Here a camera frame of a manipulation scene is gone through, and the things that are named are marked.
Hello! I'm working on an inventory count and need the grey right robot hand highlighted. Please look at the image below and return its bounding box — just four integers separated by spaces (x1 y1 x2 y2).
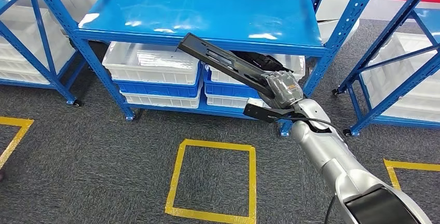
258 71 305 110

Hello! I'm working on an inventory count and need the black plastic car part panel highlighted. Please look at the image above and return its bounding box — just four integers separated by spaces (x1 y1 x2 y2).
177 33 276 100

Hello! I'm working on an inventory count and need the black part in bin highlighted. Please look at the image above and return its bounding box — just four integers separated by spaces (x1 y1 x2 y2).
230 50 293 74

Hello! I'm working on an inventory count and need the blue plastic bin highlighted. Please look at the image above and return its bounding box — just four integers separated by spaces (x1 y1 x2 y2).
203 67 262 100
113 62 203 99

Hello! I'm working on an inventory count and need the yellow floor tape square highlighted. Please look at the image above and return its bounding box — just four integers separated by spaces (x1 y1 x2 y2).
164 138 257 224
383 159 440 191

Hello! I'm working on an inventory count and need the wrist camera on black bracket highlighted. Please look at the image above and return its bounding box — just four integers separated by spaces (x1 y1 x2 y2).
243 98 296 124

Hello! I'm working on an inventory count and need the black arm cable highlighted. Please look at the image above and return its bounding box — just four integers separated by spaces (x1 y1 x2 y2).
274 112 347 143

